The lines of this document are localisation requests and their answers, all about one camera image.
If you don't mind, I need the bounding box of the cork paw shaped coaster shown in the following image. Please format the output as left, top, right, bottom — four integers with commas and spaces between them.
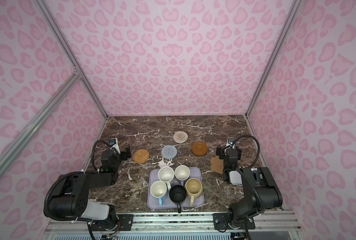
210, 156, 224, 175

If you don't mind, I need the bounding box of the orange woven rattan coaster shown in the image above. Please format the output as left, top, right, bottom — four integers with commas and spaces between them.
133, 149, 150, 164

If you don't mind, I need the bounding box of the brown wooden round coaster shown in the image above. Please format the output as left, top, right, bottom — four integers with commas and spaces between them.
191, 142, 208, 156

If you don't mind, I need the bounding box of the grey blue round coaster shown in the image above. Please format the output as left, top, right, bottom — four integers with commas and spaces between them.
161, 145, 178, 160

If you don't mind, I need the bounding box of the white woven round coaster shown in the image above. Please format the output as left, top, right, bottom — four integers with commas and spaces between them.
173, 131, 189, 144

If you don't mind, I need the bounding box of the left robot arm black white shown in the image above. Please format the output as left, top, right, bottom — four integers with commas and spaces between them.
44, 147, 132, 231

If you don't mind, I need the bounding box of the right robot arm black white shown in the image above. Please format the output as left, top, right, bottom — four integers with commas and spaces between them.
215, 146, 283, 231

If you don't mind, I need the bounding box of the beige yellow mug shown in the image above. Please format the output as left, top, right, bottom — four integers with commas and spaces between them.
185, 178, 203, 207

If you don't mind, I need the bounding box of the lavender serving tray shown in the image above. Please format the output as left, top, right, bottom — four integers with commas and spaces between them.
147, 166, 205, 213

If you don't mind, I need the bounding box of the black mug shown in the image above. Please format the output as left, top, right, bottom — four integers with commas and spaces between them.
169, 185, 187, 214

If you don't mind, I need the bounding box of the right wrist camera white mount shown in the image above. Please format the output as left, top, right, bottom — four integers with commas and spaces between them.
226, 137, 235, 149

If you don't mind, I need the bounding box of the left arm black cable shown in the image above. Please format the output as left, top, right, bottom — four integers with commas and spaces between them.
90, 139, 113, 173

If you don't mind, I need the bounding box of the white mug blue handle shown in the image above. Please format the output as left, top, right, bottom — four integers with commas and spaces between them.
150, 181, 168, 207

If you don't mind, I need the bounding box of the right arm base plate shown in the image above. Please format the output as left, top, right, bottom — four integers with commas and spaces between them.
213, 213, 256, 232

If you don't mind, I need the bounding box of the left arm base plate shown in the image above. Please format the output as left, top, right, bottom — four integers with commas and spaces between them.
91, 214, 134, 232

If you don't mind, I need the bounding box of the aluminium mounting rail front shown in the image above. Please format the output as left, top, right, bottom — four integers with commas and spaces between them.
43, 211, 305, 240

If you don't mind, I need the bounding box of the aluminium frame diagonal bar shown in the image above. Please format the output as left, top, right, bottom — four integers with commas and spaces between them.
0, 70, 81, 179

